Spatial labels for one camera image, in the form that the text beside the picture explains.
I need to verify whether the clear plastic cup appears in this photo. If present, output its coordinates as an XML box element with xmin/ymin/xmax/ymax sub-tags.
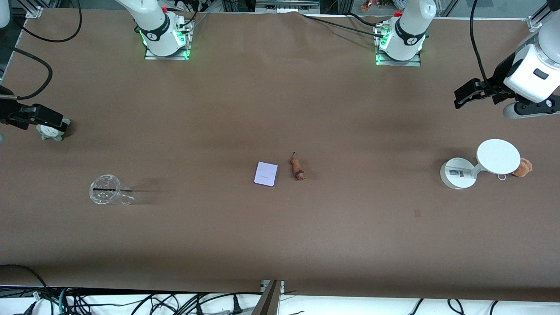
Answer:
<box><xmin>89</xmin><ymin>175</ymin><xmax>136</xmax><ymax>206</ymax></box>

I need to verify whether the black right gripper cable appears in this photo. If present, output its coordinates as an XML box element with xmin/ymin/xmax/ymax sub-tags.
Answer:
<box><xmin>0</xmin><ymin>46</ymin><xmax>53</xmax><ymax>101</ymax></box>

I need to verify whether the black floor cable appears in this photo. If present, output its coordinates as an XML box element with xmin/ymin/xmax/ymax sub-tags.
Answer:
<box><xmin>0</xmin><ymin>264</ymin><xmax>49</xmax><ymax>315</ymax></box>

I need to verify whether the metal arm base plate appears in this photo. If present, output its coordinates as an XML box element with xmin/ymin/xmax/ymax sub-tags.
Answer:
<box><xmin>144</xmin><ymin>20</ymin><xmax>192</xmax><ymax>61</ymax></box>
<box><xmin>375</xmin><ymin>22</ymin><xmax>422</xmax><ymax>67</ymax></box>

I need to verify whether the grey power strip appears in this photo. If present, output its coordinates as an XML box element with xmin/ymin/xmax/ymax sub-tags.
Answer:
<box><xmin>255</xmin><ymin>0</ymin><xmax>320</xmax><ymax>12</ymax></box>

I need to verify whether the small grey-green toy figure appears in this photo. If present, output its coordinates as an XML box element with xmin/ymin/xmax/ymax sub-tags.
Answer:
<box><xmin>37</xmin><ymin>119</ymin><xmax>71</xmax><ymax>142</ymax></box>

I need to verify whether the black looping cable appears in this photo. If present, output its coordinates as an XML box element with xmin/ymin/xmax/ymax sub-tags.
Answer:
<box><xmin>21</xmin><ymin>0</ymin><xmax>83</xmax><ymax>43</ymax></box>

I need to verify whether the black cable across table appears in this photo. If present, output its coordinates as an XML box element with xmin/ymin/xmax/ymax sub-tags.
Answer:
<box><xmin>302</xmin><ymin>13</ymin><xmax>390</xmax><ymax>38</ymax></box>

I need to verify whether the brown plush toy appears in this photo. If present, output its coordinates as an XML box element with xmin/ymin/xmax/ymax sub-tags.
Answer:
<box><xmin>511</xmin><ymin>158</ymin><xmax>533</xmax><ymax>178</ymax></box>

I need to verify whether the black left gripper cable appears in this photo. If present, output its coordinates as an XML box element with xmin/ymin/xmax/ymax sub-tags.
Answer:
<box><xmin>470</xmin><ymin>0</ymin><xmax>499</xmax><ymax>88</ymax></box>

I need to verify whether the white round stand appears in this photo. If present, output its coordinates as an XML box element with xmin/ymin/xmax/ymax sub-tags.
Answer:
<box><xmin>440</xmin><ymin>139</ymin><xmax>522</xmax><ymax>190</ymax></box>

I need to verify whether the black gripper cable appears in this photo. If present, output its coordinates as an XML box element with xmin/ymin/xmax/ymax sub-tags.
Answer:
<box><xmin>470</xmin><ymin>0</ymin><xmax>499</xmax><ymax>88</ymax></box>
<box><xmin>0</xmin><ymin>46</ymin><xmax>53</xmax><ymax>101</ymax></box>

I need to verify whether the white phone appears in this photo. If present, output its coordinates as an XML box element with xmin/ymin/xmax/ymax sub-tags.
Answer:
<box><xmin>254</xmin><ymin>161</ymin><xmax>279</xmax><ymax>187</ymax></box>

